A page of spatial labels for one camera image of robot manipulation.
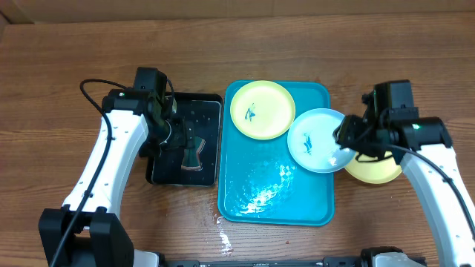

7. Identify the green and orange sponge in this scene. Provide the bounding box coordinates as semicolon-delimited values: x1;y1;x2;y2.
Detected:
181;136;206;171

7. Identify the yellow-green plate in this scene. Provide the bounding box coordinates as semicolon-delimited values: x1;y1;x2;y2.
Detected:
344;151;402;184
230;80;296;140

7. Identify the light blue plate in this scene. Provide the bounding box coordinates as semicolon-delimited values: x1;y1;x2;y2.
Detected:
287;108;356;173

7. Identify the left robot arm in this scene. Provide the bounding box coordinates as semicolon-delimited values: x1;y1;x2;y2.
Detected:
39;67;205;266

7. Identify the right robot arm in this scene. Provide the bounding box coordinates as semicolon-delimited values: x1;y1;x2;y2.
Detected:
333;79;474;266

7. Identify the black rectangular water tray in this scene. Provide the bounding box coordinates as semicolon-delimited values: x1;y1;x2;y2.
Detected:
145;93;223;187

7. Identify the teal plastic serving tray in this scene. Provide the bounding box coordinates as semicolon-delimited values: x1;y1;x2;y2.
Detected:
217;80;335;226

